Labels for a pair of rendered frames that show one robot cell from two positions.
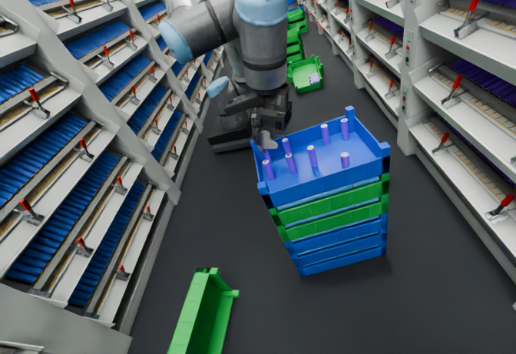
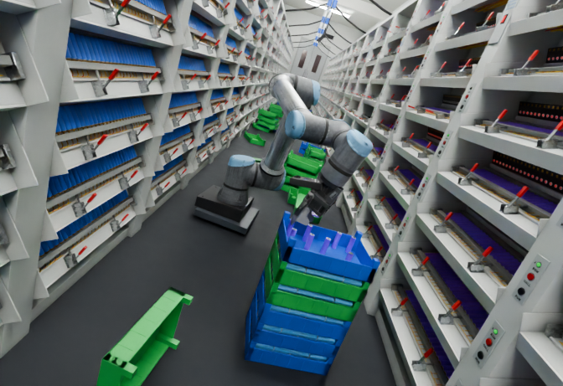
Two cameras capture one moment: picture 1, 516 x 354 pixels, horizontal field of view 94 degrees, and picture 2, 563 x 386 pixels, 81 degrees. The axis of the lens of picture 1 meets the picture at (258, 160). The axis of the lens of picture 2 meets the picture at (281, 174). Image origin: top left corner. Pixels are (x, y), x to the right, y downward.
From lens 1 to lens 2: 58 cm
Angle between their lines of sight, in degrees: 27
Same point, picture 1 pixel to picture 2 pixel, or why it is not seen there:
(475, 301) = not seen: outside the picture
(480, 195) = (412, 351)
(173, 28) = (302, 119)
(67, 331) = (26, 265)
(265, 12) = (361, 148)
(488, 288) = not seen: outside the picture
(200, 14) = (321, 123)
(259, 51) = (344, 162)
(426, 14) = (422, 210)
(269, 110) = (321, 197)
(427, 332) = not seen: outside the picture
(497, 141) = (435, 306)
